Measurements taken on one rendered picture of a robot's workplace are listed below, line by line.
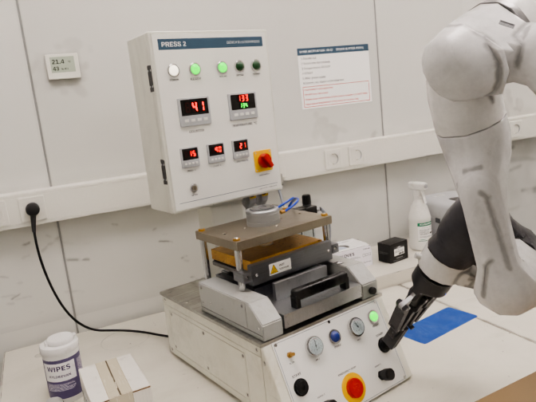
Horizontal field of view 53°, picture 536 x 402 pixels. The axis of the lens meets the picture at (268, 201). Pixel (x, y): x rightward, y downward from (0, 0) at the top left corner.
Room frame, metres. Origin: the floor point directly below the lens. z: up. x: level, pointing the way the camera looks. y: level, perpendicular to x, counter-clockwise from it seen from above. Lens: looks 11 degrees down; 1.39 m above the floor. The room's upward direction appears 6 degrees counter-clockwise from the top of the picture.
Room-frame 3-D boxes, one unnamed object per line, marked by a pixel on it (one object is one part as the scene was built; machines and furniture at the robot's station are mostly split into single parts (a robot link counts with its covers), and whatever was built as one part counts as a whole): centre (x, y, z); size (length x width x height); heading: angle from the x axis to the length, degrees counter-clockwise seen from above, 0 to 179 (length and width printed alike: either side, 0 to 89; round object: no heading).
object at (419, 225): (1.90, -0.55, 0.92); 0.09 x 0.08 x 0.25; 26
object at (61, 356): (1.19, 0.53, 0.83); 0.09 x 0.09 x 0.15
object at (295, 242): (1.23, 0.01, 1.07); 0.22 x 0.17 x 0.10; 125
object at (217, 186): (1.37, 0.12, 1.25); 0.33 x 0.16 x 0.64; 125
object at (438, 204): (1.96, -0.70, 0.88); 0.25 x 0.20 x 0.17; 17
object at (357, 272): (1.25, -0.14, 0.97); 0.26 x 0.05 x 0.07; 35
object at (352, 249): (1.78, -0.21, 0.83); 0.23 x 0.12 x 0.07; 114
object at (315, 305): (1.19, -0.01, 0.97); 0.30 x 0.22 x 0.08; 35
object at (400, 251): (1.81, -0.42, 0.83); 0.09 x 0.06 x 0.07; 123
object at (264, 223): (1.27, 0.02, 1.08); 0.31 x 0.24 x 0.13; 125
